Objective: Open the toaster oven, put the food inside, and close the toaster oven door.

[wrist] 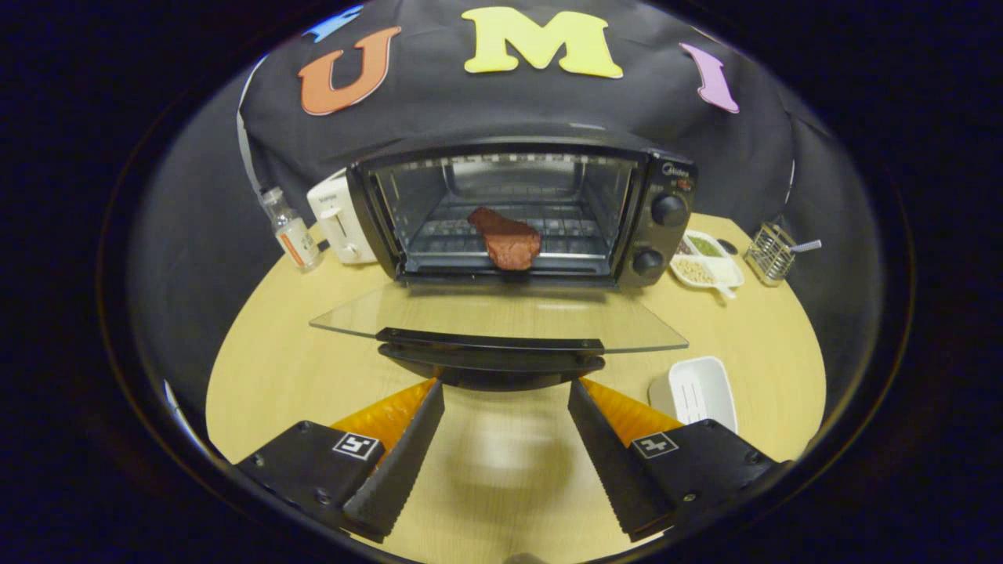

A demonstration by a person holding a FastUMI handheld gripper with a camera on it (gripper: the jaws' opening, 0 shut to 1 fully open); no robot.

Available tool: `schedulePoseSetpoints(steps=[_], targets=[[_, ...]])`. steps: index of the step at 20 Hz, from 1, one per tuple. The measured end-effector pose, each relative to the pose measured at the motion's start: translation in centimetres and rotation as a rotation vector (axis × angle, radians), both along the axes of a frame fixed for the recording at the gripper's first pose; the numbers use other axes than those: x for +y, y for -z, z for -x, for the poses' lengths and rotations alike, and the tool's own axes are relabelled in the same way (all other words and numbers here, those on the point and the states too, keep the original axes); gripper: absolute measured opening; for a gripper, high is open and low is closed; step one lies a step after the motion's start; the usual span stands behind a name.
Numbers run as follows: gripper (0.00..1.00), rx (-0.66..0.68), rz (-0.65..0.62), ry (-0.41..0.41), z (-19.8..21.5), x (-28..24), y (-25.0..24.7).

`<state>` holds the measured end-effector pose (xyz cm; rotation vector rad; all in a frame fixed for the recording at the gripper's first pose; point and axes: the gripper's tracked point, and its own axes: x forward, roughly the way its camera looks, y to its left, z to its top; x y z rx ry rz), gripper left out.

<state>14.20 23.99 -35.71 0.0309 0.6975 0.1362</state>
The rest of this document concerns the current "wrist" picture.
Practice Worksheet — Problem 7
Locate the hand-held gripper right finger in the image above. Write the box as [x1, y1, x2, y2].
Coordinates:
[567, 376, 792, 543]

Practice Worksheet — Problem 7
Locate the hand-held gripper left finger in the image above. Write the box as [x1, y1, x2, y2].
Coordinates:
[235, 378, 446, 544]

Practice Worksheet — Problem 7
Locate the black toaster oven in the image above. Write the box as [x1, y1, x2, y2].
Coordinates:
[310, 139, 698, 392]

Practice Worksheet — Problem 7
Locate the reddish brown meat piece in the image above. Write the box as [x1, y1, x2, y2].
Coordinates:
[468, 207, 542, 272]

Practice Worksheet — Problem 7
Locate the white bread toaster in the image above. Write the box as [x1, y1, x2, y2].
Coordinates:
[306, 168, 378, 266]

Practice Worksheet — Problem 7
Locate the white plastic tray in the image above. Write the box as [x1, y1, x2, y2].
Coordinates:
[649, 356, 739, 436]

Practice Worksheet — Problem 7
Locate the white divided grain dish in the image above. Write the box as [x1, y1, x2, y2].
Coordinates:
[670, 230, 745, 300]

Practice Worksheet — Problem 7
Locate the clear bottle with orange label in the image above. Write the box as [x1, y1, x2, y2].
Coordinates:
[259, 186, 322, 273]

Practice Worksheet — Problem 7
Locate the wire mesh basket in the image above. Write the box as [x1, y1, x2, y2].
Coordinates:
[744, 223, 796, 287]

